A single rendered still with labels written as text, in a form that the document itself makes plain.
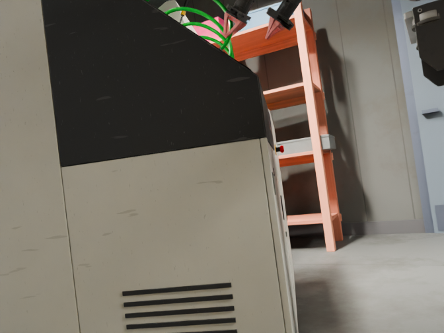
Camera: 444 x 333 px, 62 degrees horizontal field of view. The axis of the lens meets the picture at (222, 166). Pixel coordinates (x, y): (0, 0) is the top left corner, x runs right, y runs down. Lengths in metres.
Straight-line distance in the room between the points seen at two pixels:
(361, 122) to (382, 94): 0.31
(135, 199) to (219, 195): 0.23
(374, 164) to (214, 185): 2.86
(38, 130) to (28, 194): 0.19
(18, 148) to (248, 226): 0.69
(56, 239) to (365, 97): 3.13
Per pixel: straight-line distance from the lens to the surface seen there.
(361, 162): 3.74
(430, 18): 1.05
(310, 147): 3.18
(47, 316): 1.23
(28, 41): 1.25
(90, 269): 1.12
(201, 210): 0.98
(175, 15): 1.87
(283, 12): 1.49
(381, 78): 3.77
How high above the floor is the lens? 0.70
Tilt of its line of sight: 2 degrees up
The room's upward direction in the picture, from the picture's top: 7 degrees counter-clockwise
